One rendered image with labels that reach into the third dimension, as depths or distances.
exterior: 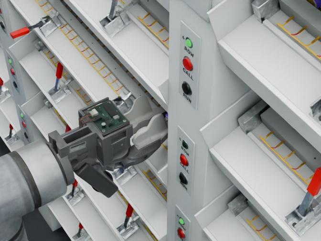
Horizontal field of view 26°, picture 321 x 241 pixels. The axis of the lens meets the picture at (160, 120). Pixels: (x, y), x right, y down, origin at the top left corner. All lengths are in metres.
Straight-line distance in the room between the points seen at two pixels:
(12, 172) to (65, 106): 0.54
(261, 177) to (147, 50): 0.28
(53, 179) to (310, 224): 0.36
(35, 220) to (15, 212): 1.20
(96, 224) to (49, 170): 0.78
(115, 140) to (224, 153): 0.19
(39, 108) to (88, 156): 0.73
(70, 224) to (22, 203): 1.01
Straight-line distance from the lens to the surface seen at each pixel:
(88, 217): 1.77
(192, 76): 0.87
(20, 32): 1.36
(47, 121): 1.73
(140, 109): 1.09
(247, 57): 0.77
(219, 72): 0.83
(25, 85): 1.69
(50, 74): 1.57
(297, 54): 0.76
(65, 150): 1.00
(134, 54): 1.05
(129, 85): 1.21
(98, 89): 1.26
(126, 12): 1.09
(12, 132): 2.20
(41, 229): 2.17
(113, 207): 1.55
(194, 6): 0.80
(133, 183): 1.35
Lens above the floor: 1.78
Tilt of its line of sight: 47 degrees down
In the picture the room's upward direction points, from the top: straight up
